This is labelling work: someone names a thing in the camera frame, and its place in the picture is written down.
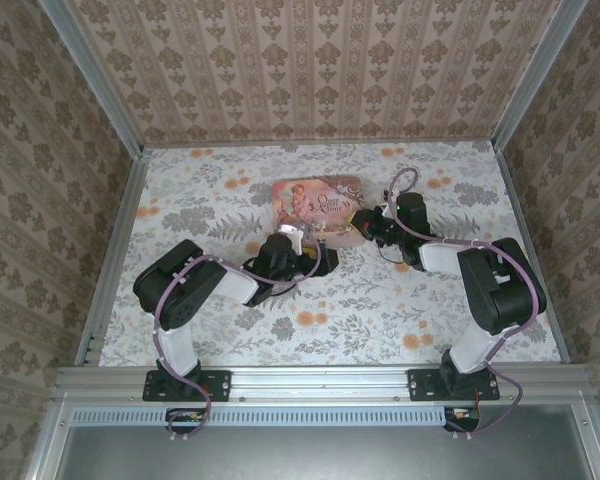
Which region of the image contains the pink illustrated tin box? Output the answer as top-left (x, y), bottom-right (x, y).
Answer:
top-left (271, 175), bottom-right (367, 250)

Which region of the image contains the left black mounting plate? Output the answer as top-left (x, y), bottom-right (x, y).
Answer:
top-left (142, 368), bottom-right (233, 403)

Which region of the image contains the black mounting plate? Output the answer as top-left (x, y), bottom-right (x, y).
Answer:
top-left (407, 368), bottom-right (501, 403)
top-left (142, 368), bottom-right (233, 403)

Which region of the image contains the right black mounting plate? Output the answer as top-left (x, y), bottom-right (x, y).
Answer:
top-left (407, 368), bottom-right (501, 403)

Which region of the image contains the grey metal panel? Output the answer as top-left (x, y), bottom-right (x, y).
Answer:
top-left (27, 404), bottom-right (600, 480)

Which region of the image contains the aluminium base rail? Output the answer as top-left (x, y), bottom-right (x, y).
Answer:
top-left (52, 363), bottom-right (591, 404)

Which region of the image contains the aluminium side rail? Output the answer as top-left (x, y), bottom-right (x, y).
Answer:
top-left (74, 147), bottom-right (154, 369)
top-left (492, 142), bottom-right (569, 364)

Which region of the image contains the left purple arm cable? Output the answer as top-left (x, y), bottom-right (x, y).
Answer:
top-left (151, 238), bottom-right (327, 444)

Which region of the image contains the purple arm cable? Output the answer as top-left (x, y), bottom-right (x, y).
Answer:
top-left (385, 167), bottom-right (539, 442)
top-left (151, 238), bottom-right (327, 444)

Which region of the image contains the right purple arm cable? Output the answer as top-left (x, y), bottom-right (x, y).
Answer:
top-left (385, 167), bottom-right (539, 442)

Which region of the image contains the white slotted cable duct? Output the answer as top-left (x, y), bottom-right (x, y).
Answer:
top-left (72, 405), bottom-right (481, 427)

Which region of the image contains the aluminium frame post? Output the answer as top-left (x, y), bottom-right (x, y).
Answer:
top-left (37, 0), bottom-right (147, 154)
top-left (490, 0), bottom-right (589, 151)

